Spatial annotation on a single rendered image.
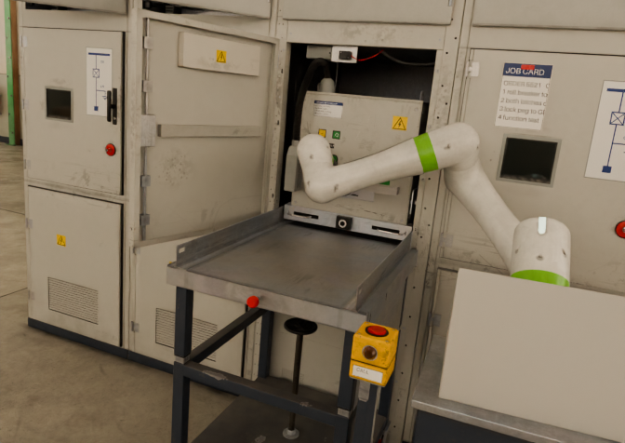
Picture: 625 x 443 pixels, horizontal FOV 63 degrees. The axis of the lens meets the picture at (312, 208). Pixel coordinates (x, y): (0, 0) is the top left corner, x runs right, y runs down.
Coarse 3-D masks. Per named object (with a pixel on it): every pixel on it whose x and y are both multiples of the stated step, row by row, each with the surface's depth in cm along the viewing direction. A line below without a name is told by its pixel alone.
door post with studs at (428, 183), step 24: (456, 0) 171; (456, 24) 172; (456, 48) 173; (432, 96) 179; (432, 120) 181; (432, 192) 184; (432, 216) 186; (408, 336) 197; (408, 360) 199; (408, 384) 200
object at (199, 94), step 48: (144, 48) 157; (192, 48) 167; (240, 48) 183; (144, 96) 160; (192, 96) 174; (240, 96) 191; (144, 144) 161; (192, 144) 178; (240, 144) 196; (144, 192) 165; (192, 192) 182; (240, 192) 201; (144, 240) 168
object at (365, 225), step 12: (288, 204) 213; (312, 216) 208; (324, 216) 206; (336, 216) 204; (348, 216) 202; (360, 228) 201; (372, 228) 199; (384, 228) 197; (396, 228) 195; (408, 228) 193
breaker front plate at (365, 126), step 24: (312, 96) 200; (336, 96) 197; (312, 120) 202; (336, 120) 198; (360, 120) 195; (384, 120) 191; (408, 120) 188; (336, 144) 200; (360, 144) 196; (384, 144) 193; (360, 192) 199; (408, 192) 192; (360, 216) 201; (384, 216) 197
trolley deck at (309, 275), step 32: (224, 256) 163; (256, 256) 166; (288, 256) 169; (320, 256) 172; (352, 256) 176; (384, 256) 179; (416, 256) 187; (192, 288) 148; (224, 288) 143; (256, 288) 139; (288, 288) 141; (320, 288) 144; (352, 288) 146; (384, 288) 148; (320, 320) 133; (352, 320) 130
